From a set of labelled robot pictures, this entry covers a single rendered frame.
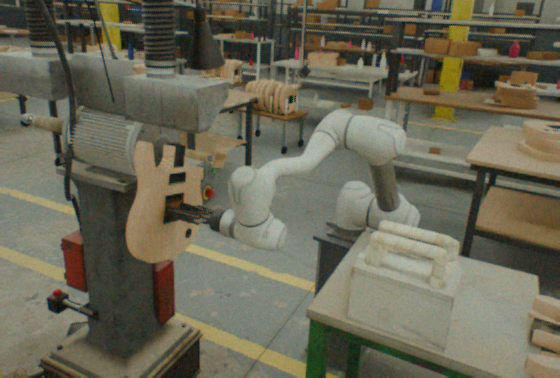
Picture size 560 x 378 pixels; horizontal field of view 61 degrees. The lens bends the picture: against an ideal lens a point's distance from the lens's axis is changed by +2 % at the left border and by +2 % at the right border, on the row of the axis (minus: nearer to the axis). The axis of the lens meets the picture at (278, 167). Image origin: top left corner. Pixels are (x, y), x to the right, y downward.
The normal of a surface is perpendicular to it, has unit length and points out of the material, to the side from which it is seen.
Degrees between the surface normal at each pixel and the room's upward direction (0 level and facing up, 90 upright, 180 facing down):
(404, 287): 90
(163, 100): 90
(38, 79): 90
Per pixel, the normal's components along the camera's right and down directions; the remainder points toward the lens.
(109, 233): -0.45, 0.28
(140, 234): 0.89, 0.18
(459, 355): 0.04, -0.94
